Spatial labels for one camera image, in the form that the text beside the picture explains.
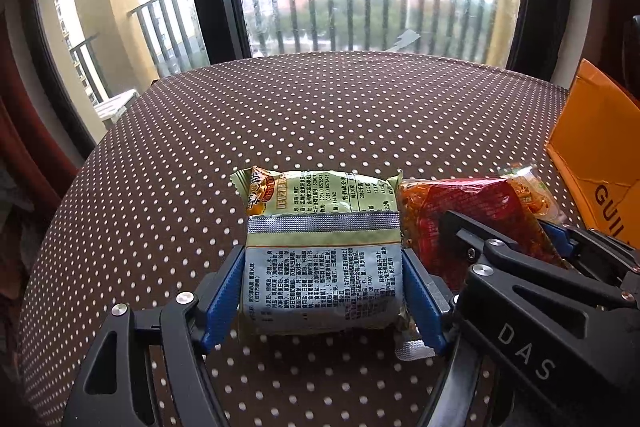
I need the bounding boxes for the red spicy snack packet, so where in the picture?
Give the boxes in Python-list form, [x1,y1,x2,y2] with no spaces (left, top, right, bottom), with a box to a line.
[397,179,568,291]

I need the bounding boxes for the green snack packet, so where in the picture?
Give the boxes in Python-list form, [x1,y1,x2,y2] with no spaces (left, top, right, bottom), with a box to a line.
[232,166,404,335]

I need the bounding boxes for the small yellow wrapped pastry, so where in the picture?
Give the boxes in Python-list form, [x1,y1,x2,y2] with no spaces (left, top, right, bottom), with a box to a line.
[500,164,567,225]

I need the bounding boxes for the orange cardboard box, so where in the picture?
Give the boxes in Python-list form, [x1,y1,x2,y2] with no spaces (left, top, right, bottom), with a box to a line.
[547,60,640,248]

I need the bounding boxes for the brown polka dot tablecloth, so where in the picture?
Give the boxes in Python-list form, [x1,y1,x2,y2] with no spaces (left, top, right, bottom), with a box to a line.
[20,52,582,426]

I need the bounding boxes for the dark red left curtain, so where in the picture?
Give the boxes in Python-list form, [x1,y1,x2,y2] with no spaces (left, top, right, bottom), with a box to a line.
[1,20,78,221]

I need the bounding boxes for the white air conditioner unit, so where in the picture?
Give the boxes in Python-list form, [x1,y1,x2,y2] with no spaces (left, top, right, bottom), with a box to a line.
[94,89,139,129]

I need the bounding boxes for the balcony metal railing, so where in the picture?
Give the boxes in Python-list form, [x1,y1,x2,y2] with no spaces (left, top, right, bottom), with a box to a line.
[69,0,504,103]

